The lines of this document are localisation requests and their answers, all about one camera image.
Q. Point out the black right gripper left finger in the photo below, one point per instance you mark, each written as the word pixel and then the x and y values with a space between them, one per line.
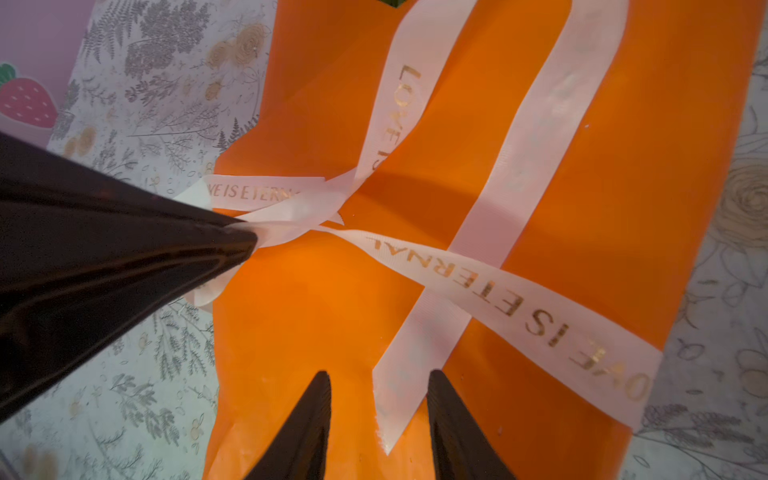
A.
pixel 299 449

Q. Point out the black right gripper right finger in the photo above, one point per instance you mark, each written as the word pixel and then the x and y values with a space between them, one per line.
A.
pixel 460 449

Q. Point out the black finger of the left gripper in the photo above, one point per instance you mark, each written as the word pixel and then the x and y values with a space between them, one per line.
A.
pixel 86 257

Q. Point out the clear ribbon strip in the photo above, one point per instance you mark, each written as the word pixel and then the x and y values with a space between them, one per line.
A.
pixel 611 368

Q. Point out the orange wrapping paper sheet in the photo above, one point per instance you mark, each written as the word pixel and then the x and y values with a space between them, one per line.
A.
pixel 617 230

